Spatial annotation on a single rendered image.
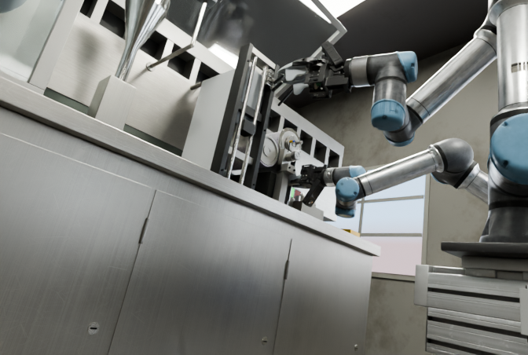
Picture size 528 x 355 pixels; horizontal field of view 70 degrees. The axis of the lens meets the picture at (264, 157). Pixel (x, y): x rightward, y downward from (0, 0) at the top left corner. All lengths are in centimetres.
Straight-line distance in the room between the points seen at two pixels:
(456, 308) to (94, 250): 74
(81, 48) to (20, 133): 79
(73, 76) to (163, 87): 36
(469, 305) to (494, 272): 8
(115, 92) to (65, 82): 28
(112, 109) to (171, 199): 43
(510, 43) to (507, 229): 38
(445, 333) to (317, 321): 51
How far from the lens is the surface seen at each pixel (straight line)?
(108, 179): 84
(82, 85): 151
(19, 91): 79
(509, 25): 99
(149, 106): 161
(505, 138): 82
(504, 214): 93
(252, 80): 139
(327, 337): 140
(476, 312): 92
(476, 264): 92
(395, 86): 94
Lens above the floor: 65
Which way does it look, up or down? 19 degrees up
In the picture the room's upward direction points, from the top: 11 degrees clockwise
